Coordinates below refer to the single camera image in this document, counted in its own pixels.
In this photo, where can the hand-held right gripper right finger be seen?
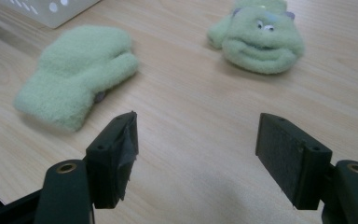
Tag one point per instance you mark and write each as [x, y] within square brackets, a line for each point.
[292, 158]

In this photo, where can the green fuzzy mitten with face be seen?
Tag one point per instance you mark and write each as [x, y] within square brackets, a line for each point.
[258, 40]

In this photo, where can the white perforated box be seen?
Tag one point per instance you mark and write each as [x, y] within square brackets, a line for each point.
[48, 9]

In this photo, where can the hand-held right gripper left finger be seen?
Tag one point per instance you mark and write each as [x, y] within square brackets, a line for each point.
[108, 161]

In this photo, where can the plain green fuzzy mitten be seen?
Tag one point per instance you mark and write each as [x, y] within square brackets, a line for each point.
[74, 74]

